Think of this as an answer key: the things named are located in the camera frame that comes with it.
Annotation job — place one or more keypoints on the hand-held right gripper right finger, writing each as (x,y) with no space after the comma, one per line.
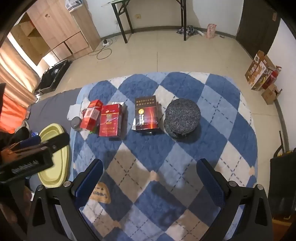
(210,183)

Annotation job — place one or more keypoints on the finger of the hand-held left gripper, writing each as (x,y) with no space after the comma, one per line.
(56,140)
(30,141)

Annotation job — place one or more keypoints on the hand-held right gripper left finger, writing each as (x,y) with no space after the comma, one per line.
(92,178)

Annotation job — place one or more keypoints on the yellow plastic basin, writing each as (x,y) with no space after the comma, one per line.
(57,166)

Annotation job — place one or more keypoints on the small red carton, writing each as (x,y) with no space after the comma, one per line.
(91,120)

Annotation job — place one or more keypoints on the large red gold carton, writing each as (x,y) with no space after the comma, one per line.
(109,125)

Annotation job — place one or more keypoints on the black round sponge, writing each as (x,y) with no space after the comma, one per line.
(182,113)

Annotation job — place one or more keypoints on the dark red carton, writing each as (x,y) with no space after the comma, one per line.
(148,115)

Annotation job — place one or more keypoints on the white tissue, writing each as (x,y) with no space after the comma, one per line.
(74,110)

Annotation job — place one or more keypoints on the orange curtain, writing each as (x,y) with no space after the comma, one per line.
(11,111)

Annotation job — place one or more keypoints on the black suitcase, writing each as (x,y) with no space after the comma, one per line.
(52,75)

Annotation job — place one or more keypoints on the black bag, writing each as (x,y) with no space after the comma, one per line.
(282,180)

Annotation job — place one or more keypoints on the beige curtain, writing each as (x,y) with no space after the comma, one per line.
(13,69)

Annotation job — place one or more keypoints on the blue checked blanket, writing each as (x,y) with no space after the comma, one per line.
(185,92)

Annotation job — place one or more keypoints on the small plain cardboard box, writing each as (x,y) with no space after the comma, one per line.
(269,95)

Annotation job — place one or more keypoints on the white power strip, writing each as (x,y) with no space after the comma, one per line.
(105,42)

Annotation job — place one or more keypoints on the wooden wardrobe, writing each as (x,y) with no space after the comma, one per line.
(57,25)

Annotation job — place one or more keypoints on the printed cardboard box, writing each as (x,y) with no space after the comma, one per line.
(257,71)

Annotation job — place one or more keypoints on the red fire extinguisher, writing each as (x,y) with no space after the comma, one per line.
(274,75)

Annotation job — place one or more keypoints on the white printed box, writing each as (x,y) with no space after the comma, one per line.
(72,4)

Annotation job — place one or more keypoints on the pink bag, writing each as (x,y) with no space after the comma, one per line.
(211,31)

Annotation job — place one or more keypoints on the pile of clothes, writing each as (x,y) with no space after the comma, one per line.
(189,30)

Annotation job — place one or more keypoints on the black folding table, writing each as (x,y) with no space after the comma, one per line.
(184,23)

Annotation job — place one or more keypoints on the dark door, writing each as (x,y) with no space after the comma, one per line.
(256,23)

